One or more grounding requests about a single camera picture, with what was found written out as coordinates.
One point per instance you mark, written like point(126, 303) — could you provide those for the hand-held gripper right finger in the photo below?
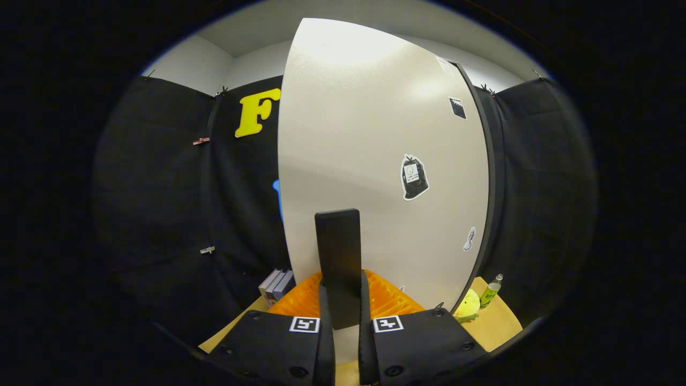
point(365, 348)

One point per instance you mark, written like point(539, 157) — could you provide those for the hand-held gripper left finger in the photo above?
point(324, 343)

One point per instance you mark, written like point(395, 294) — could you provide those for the white spined book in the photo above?
point(268, 284)

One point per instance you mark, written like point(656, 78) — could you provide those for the yellow green plush toy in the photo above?
point(468, 305)

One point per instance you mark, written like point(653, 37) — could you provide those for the green drink bottle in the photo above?
point(490, 294)

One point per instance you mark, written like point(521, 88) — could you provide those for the black backdrop cloth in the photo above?
point(161, 214)

